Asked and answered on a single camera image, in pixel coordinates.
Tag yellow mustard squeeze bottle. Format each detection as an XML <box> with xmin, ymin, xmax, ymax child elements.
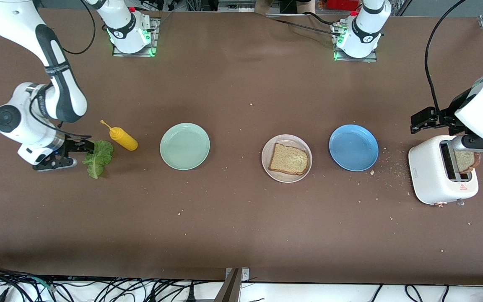
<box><xmin>100</xmin><ymin>120</ymin><xmax>139</xmax><ymax>151</ymax></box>

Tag white two-slot toaster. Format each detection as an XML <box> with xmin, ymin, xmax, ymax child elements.
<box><xmin>408</xmin><ymin>135</ymin><xmax>479</xmax><ymax>207</ymax></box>

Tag brown bread slice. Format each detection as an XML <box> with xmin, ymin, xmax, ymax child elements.
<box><xmin>268</xmin><ymin>143</ymin><xmax>309</xmax><ymax>176</ymax></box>
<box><xmin>455</xmin><ymin>152</ymin><xmax>481</xmax><ymax>174</ymax></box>

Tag curved black table cable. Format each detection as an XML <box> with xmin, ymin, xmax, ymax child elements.
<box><xmin>304</xmin><ymin>11</ymin><xmax>339</xmax><ymax>27</ymax></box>

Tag tangled black floor cables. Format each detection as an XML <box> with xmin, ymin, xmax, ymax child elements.
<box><xmin>0</xmin><ymin>263</ymin><xmax>225</xmax><ymax>302</ymax></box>

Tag green lettuce leaf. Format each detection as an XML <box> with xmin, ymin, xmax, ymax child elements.
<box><xmin>83</xmin><ymin>140</ymin><xmax>115</xmax><ymax>180</ymax></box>

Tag beige plate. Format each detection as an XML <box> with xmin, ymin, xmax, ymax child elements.
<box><xmin>261</xmin><ymin>134</ymin><xmax>312</xmax><ymax>183</ymax></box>

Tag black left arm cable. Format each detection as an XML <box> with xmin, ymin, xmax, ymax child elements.
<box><xmin>424</xmin><ymin>0</ymin><xmax>483</xmax><ymax>112</ymax></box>

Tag red box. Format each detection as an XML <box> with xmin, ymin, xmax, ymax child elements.
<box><xmin>325</xmin><ymin>0</ymin><xmax>360</xmax><ymax>11</ymax></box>

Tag blue plate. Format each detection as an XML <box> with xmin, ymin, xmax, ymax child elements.
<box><xmin>329</xmin><ymin>124</ymin><xmax>379</xmax><ymax>172</ymax></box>

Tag pale green plate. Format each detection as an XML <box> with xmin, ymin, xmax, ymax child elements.
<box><xmin>160</xmin><ymin>123</ymin><xmax>210</xmax><ymax>171</ymax></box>

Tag straight black table cable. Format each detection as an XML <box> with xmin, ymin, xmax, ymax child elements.
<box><xmin>272</xmin><ymin>18</ymin><xmax>343</xmax><ymax>36</ymax></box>

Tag grey metal mount bracket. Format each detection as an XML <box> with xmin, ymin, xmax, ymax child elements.
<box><xmin>214</xmin><ymin>267</ymin><xmax>250</xmax><ymax>302</ymax></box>

